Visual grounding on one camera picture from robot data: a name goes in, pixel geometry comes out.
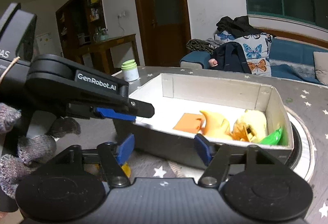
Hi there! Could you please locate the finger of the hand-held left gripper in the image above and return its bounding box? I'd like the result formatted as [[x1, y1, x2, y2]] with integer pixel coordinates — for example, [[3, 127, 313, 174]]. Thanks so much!
[[90, 98, 155, 122]]

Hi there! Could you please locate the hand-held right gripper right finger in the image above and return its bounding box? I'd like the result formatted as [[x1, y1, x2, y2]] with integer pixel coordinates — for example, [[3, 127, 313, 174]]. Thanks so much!
[[194, 134, 285, 188]]

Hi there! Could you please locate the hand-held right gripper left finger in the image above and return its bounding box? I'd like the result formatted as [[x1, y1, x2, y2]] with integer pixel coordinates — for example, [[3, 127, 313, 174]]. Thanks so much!
[[55, 134, 135, 188]]

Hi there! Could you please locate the yellow rubber duck toy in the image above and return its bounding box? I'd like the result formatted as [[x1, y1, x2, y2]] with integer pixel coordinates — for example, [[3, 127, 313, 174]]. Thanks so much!
[[120, 162, 132, 179]]

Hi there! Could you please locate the yellow-orange rubber animal toy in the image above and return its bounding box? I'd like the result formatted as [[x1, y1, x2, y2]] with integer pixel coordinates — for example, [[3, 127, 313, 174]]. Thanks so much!
[[199, 110, 232, 138]]

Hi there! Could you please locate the orange rubber block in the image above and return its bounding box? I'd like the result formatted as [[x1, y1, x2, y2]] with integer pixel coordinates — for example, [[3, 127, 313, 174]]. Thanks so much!
[[172, 112, 207, 135]]

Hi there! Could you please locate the grey cardboard box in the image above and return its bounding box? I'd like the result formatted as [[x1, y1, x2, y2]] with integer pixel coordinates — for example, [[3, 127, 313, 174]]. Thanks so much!
[[113, 73, 294, 174]]

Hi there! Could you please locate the orange hair claw clip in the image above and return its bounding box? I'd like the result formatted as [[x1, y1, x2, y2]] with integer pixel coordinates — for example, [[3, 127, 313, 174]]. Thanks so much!
[[232, 121, 257, 142]]

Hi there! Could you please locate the pale yellow plush toy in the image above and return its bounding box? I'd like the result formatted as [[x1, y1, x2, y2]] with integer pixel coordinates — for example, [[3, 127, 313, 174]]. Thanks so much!
[[236, 109, 267, 143]]

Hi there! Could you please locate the green plastic toy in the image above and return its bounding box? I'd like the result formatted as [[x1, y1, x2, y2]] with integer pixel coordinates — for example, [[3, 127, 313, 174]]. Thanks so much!
[[257, 127, 284, 146]]

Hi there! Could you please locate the person's left hand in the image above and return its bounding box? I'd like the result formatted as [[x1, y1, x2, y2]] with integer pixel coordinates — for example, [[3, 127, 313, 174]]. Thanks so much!
[[0, 103, 81, 199]]

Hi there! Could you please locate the white refrigerator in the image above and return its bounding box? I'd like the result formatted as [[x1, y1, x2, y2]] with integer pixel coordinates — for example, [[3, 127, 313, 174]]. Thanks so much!
[[35, 31, 62, 57]]

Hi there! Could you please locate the white jar with green lid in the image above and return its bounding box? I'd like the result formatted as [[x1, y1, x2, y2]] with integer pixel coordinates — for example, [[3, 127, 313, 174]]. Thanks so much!
[[121, 59, 140, 82]]

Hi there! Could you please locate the wooden side table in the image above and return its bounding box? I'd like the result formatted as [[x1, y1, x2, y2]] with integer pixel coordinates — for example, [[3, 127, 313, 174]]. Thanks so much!
[[73, 34, 140, 75]]

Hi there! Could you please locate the wooden shelf cabinet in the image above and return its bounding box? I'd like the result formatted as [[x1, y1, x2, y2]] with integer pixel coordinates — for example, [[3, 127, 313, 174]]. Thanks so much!
[[56, 0, 105, 60]]

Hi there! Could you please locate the brown wooden door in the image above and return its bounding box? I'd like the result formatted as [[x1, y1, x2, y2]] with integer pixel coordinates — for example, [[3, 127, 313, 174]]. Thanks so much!
[[130, 0, 191, 67]]

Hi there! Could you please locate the dark jacket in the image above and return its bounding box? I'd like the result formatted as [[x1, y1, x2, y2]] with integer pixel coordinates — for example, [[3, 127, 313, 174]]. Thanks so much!
[[211, 41, 253, 74]]

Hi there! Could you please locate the striped cloth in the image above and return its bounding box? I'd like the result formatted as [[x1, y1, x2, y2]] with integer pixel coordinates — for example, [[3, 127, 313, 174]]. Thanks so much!
[[186, 38, 223, 54]]

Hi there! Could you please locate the butterfly print pillow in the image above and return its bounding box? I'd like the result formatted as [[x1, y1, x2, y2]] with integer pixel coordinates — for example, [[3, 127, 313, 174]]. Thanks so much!
[[214, 30, 273, 77]]

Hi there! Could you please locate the black clothes pile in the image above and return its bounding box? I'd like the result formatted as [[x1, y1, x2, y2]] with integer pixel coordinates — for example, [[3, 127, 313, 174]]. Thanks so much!
[[216, 16, 263, 38]]

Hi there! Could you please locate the blue sofa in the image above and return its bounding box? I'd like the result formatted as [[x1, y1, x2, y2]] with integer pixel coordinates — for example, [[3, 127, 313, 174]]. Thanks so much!
[[180, 33, 328, 86]]

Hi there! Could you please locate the grey pillow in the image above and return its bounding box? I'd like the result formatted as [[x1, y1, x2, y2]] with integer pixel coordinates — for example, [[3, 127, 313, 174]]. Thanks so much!
[[313, 51, 328, 84]]

